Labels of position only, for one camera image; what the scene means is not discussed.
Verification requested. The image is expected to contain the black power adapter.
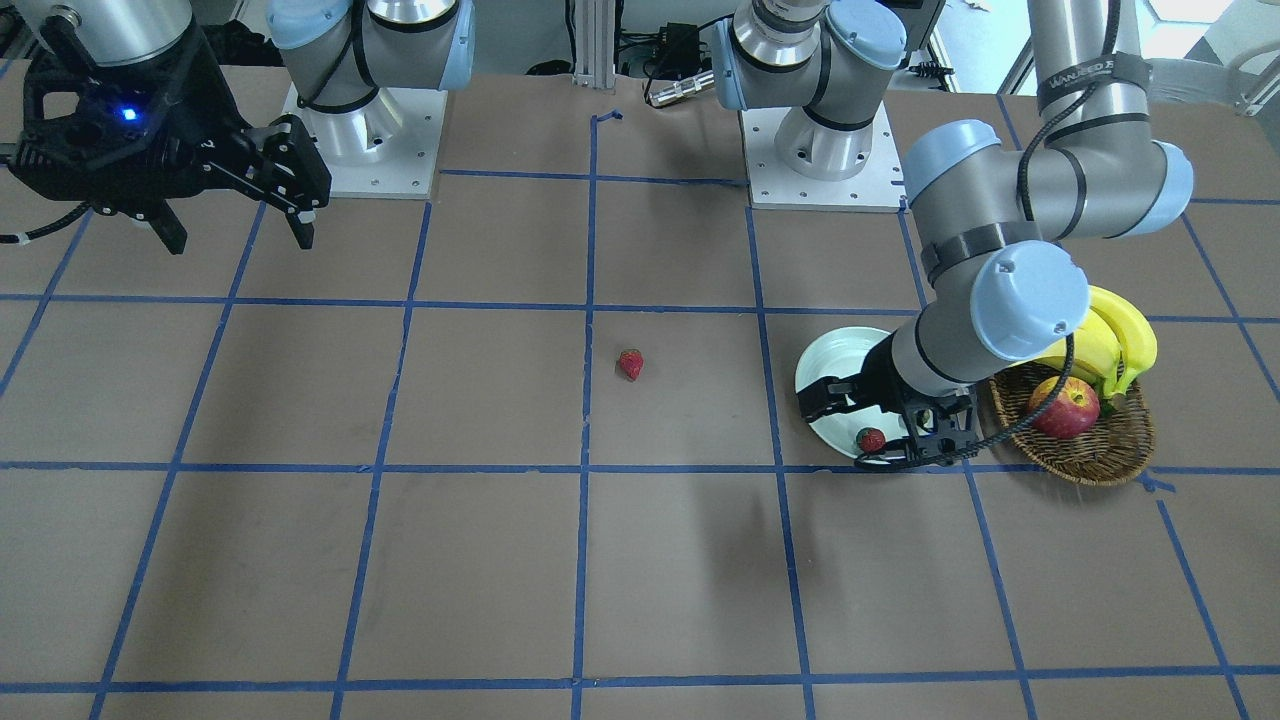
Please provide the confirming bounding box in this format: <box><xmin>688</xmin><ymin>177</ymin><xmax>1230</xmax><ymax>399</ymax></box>
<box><xmin>655</xmin><ymin>22</ymin><xmax>701</xmax><ymax>77</ymax></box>

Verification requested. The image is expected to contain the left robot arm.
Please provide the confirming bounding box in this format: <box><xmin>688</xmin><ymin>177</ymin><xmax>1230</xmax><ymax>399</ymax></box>
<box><xmin>710</xmin><ymin>1</ymin><xmax>1194</xmax><ymax>471</ymax></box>

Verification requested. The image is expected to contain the aluminium frame post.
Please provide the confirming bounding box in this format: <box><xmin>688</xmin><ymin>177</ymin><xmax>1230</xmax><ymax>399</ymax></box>
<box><xmin>564</xmin><ymin>1</ymin><xmax>623</xmax><ymax>94</ymax></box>

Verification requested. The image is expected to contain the red apple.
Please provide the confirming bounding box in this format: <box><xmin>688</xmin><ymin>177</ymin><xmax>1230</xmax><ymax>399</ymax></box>
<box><xmin>1025</xmin><ymin>375</ymin><xmax>1101</xmax><ymax>439</ymax></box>

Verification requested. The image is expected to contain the red strawberry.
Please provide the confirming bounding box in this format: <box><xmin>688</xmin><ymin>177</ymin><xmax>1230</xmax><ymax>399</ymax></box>
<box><xmin>616</xmin><ymin>348</ymin><xmax>645</xmax><ymax>382</ymax></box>
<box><xmin>854</xmin><ymin>427</ymin><xmax>888</xmax><ymax>455</ymax></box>

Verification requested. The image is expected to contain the brown wicker basket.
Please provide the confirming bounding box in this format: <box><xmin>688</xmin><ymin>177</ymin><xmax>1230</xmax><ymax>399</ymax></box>
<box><xmin>986</xmin><ymin>363</ymin><xmax>1156</xmax><ymax>486</ymax></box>

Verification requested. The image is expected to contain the yellow banana bunch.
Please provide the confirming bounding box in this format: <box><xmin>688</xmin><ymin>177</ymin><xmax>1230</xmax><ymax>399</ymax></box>
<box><xmin>1071</xmin><ymin>284</ymin><xmax>1158</xmax><ymax>401</ymax></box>

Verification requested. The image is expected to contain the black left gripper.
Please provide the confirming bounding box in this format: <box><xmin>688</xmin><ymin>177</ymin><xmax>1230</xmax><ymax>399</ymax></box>
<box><xmin>797</xmin><ymin>338</ymin><xmax>980</xmax><ymax>473</ymax></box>

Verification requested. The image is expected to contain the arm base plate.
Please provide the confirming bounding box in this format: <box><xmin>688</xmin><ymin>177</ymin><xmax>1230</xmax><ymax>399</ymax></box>
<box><xmin>283</xmin><ymin>86</ymin><xmax>451</xmax><ymax>200</ymax></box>
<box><xmin>739</xmin><ymin>105</ymin><xmax>905</xmax><ymax>213</ymax></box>

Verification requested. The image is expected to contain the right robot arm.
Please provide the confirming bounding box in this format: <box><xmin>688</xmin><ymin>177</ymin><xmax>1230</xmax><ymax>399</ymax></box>
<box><xmin>3</xmin><ymin>1</ymin><xmax>332</xmax><ymax>255</ymax></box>

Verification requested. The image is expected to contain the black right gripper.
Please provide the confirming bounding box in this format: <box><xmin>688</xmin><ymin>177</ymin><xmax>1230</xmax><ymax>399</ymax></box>
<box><xmin>6</xmin><ymin>29</ymin><xmax>332</xmax><ymax>255</ymax></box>

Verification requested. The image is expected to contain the light green plate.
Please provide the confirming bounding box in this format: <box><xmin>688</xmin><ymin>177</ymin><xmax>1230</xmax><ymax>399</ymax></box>
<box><xmin>794</xmin><ymin>325</ymin><xmax>955</xmax><ymax>471</ymax></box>

